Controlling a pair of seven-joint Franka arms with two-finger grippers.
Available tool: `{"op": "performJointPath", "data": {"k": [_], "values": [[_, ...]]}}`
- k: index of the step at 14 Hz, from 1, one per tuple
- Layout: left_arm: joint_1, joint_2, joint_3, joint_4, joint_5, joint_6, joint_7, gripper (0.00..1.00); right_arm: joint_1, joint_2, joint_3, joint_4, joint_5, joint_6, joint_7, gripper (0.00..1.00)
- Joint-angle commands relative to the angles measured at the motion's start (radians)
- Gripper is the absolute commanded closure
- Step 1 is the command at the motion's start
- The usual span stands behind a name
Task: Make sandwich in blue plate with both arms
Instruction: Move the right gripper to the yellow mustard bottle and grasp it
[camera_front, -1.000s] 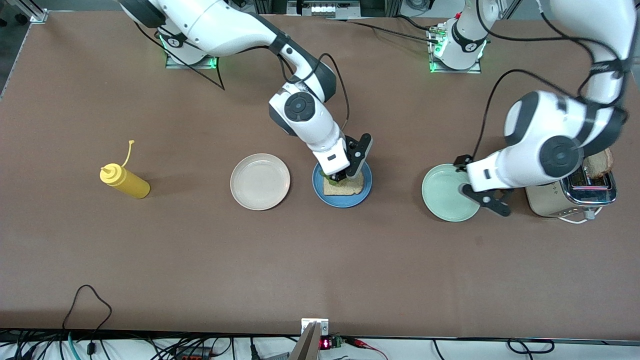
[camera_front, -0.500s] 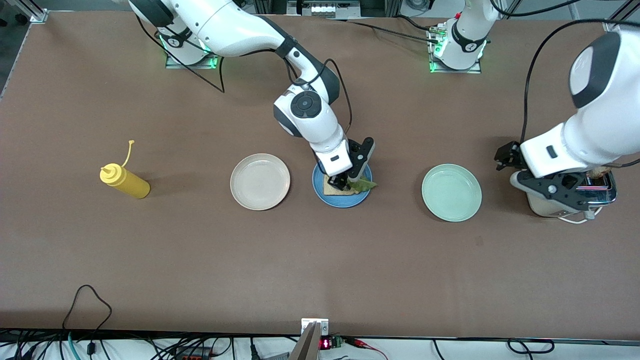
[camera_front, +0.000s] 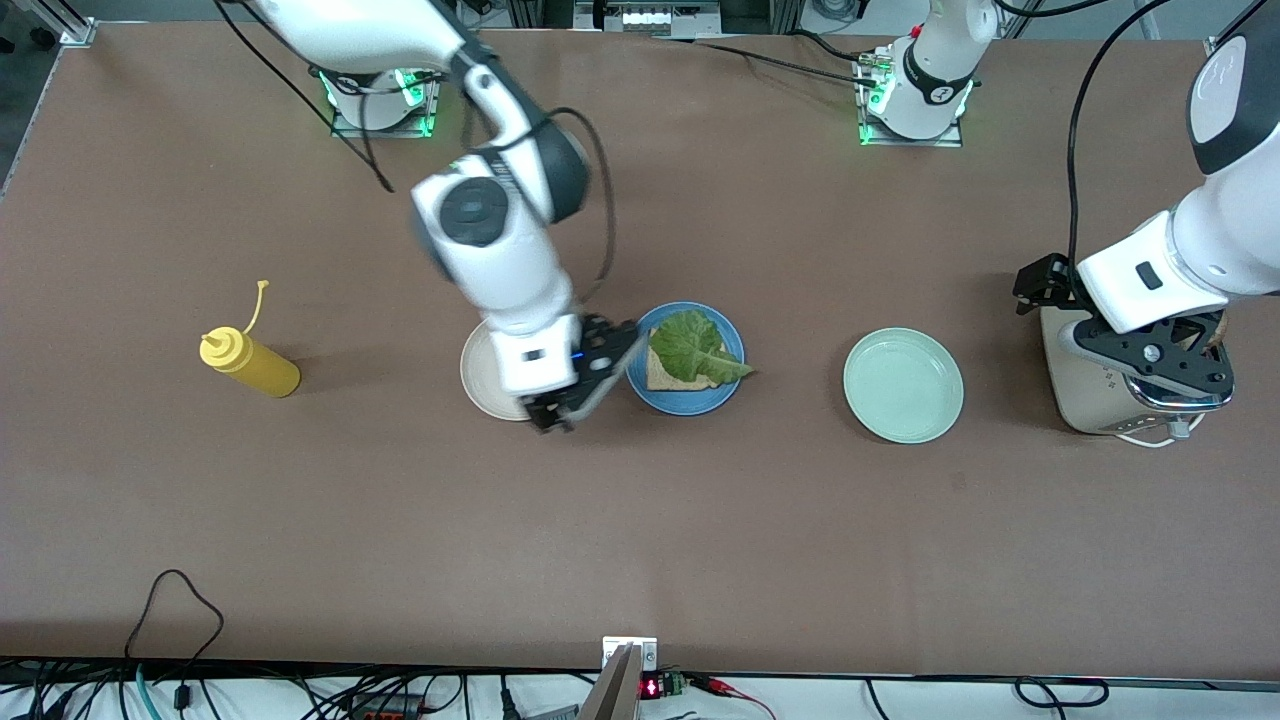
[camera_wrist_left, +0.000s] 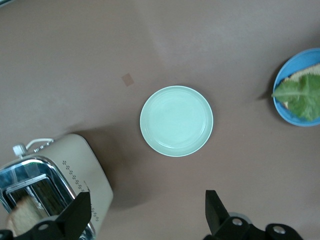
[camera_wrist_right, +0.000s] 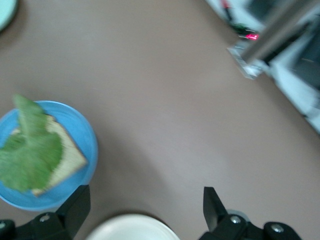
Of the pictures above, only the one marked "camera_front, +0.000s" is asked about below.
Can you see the grey camera mounting bar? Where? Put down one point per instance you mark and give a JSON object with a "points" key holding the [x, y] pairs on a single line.
{"points": [[612, 695]]}

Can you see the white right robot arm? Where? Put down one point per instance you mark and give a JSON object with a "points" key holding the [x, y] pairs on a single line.
{"points": [[500, 270]]}

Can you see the yellow mustard squeeze bottle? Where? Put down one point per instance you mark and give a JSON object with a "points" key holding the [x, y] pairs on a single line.
{"points": [[260, 368]]}

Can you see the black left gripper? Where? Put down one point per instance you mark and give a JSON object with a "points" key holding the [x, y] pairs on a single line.
{"points": [[1042, 277]]}

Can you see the bread slice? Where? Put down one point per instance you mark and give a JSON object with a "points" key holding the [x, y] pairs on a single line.
{"points": [[665, 378], [1215, 335]]}

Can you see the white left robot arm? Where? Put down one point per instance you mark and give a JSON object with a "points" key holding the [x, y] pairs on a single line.
{"points": [[1220, 240]]}

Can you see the beige round plate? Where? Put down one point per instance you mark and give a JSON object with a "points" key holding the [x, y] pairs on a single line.
{"points": [[485, 385]]}

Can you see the mint green round plate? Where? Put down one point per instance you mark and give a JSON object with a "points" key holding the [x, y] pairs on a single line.
{"points": [[903, 385]]}

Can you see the grey electronics box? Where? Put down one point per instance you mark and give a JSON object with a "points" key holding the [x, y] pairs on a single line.
{"points": [[650, 18]]}

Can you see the circuit board red display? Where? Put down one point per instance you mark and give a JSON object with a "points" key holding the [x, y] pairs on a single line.
{"points": [[652, 687]]}

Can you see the green lettuce leaf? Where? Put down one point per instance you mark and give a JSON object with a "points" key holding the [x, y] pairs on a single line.
{"points": [[695, 345]]}

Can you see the blue round plate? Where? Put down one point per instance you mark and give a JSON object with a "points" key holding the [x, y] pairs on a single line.
{"points": [[690, 402]]}

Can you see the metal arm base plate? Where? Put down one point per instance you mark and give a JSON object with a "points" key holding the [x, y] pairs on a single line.
{"points": [[400, 132], [950, 142]]}

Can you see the red power strip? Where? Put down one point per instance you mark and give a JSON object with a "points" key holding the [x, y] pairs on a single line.
{"points": [[385, 712]]}

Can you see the silver metal bracket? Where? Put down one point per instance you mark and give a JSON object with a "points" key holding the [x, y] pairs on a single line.
{"points": [[645, 652]]}

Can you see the beige chrome toaster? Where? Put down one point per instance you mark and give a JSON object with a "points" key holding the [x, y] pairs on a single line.
{"points": [[1085, 400]]}

